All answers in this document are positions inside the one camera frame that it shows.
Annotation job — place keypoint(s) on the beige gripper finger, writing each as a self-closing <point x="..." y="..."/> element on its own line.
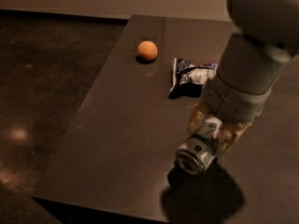
<point x="227" y="134"/>
<point x="199" y="118"/>

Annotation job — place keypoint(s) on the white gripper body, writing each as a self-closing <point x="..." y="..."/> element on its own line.
<point x="232" y="102"/>

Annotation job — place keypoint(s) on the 7up soda can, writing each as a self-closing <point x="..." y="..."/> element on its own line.
<point x="197" y="152"/>

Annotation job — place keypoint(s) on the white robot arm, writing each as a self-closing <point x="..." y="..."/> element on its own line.
<point x="266" y="45"/>

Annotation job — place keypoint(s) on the blue white chip bag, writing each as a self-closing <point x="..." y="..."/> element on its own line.
<point x="188" y="79"/>

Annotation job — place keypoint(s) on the orange ball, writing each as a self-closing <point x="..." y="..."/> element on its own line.
<point x="147" y="51"/>

